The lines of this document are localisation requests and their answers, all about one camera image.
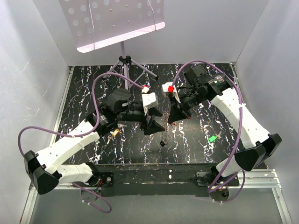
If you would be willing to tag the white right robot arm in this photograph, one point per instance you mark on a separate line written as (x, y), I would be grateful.
(259, 144)

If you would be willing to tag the aluminium frame rail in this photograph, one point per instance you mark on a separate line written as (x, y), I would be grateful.
(261, 178)

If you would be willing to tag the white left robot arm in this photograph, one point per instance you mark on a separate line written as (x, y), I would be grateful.
(45, 167)

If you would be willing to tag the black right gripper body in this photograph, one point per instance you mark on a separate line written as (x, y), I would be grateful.
(188, 101)

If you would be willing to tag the yellow tagged key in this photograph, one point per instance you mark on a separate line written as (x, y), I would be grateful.
(112, 135)

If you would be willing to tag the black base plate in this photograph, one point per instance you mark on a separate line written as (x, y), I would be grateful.
(152, 179)

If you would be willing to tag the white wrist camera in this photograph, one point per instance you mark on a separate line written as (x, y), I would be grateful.
(149, 101)
(169, 88)

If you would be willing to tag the green tagged key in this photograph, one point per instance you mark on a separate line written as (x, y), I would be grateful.
(215, 137)

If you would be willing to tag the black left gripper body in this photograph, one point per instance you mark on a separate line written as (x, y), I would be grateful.
(137, 115)

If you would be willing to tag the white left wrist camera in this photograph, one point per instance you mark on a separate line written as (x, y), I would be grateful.
(149, 101)

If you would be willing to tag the perforated music stand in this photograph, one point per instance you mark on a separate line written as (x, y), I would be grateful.
(96, 24)

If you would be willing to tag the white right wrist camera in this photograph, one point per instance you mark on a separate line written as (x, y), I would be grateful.
(169, 88)

